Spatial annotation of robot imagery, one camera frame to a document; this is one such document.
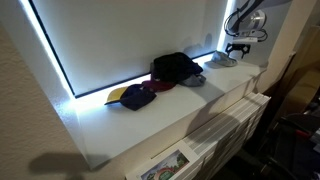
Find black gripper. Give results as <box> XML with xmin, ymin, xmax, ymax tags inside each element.
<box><xmin>225</xmin><ymin>42</ymin><xmax>251</xmax><ymax>60</ymax></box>

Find light gray baseball cap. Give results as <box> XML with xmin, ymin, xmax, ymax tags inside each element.
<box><xmin>210</xmin><ymin>50</ymin><xmax>239</xmax><ymax>68</ymax></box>

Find dark gray cap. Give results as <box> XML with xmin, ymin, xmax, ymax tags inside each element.
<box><xmin>179</xmin><ymin>73</ymin><xmax>207</xmax><ymax>88</ymax></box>

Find black cap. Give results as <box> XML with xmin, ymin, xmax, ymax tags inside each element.
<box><xmin>150</xmin><ymin>51</ymin><xmax>204</xmax><ymax>85</ymax></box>

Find maroon cap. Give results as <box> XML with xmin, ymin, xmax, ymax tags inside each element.
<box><xmin>141</xmin><ymin>78</ymin><xmax>178</xmax><ymax>93</ymax></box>

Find navy cap with yellow brim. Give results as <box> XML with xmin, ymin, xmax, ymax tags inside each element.
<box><xmin>103</xmin><ymin>83</ymin><xmax>158</xmax><ymax>112</ymax></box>

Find beige cardboard box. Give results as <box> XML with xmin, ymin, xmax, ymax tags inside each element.
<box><xmin>281</xmin><ymin>66</ymin><xmax>320</xmax><ymax>116</ymax></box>

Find black chair with red part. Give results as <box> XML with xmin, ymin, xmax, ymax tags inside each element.
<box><xmin>259</xmin><ymin>111</ymin><xmax>320</xmax><ymax>180</ymax></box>

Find white roller blind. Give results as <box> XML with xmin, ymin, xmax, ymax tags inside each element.
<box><xmin>28</xmin><ymin>0</ymin><xmax>231</xmax><ymax>99</ymax></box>

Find white framed picture book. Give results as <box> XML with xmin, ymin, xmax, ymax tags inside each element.
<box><xmin>125</xmin><ymin>139</ymin><xmax>205</xmax><ymax>180</ymax></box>

